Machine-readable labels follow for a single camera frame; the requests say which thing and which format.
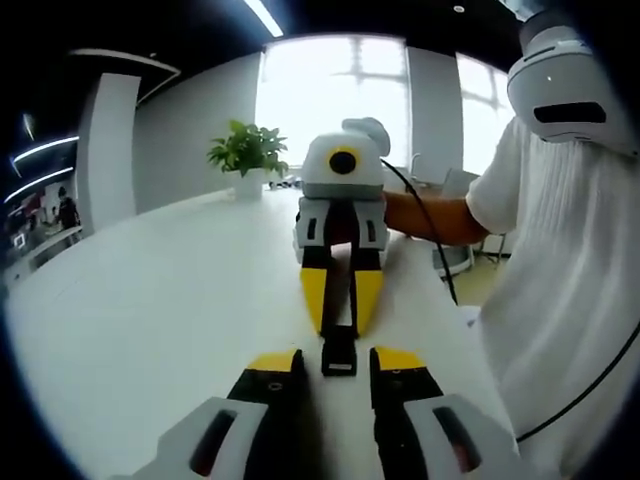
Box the pale chair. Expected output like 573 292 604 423
442 167 484 199

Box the black socket plastic buckle part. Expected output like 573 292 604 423
320 322 362 344

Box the black cable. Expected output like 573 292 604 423
380 158 459 306
516 317 639 443

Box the white office desk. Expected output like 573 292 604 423
9 224 84 274

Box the white worn device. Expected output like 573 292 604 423
505 7 632 157

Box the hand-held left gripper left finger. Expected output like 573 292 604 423
124 348 324 480

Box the person's right hand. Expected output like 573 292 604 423
330 207 354 262

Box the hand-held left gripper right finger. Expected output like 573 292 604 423
368 344 529 480

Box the round white stool base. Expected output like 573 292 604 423
430 242 476 277

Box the ceiling light strip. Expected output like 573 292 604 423
243 0 285 37
4 167 76 204
12 135 80 164

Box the green plant in white pot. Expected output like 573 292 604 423
207 119 291 201

